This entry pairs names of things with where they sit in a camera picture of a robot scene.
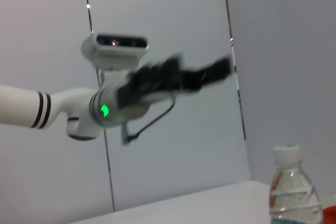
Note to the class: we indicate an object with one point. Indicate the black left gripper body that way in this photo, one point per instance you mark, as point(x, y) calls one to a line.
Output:
point(141, 87)

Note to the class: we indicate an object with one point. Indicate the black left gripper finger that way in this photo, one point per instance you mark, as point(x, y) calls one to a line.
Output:
point(170, 65)
point(207, 75)

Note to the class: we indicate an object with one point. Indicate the clear green-label water bottle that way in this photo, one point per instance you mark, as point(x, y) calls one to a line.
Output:
point(294, 197)

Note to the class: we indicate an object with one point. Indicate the red tomato toy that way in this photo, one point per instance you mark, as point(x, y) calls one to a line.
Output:
point(330, 216)

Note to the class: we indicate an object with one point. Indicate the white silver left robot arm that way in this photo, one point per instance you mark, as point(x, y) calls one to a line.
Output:
point(76, 108)

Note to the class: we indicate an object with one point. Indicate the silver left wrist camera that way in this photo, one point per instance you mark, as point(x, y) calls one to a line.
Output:
point(115, 51)

